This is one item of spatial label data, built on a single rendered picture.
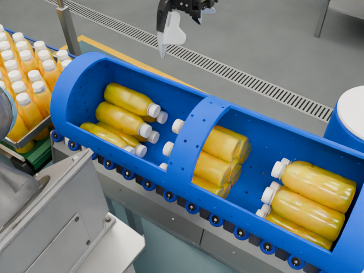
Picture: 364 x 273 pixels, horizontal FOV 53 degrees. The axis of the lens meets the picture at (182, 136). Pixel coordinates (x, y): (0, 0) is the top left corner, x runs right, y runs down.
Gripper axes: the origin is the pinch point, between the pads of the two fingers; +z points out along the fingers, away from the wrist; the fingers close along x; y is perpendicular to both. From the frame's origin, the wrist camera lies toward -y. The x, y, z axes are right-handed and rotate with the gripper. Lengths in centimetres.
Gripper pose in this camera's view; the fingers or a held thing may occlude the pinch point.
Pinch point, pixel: (179, 40)
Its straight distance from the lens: 80.0
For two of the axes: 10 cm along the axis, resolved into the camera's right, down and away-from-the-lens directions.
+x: 5.3, -6.4, 5.6
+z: 0.4, 6.8, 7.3
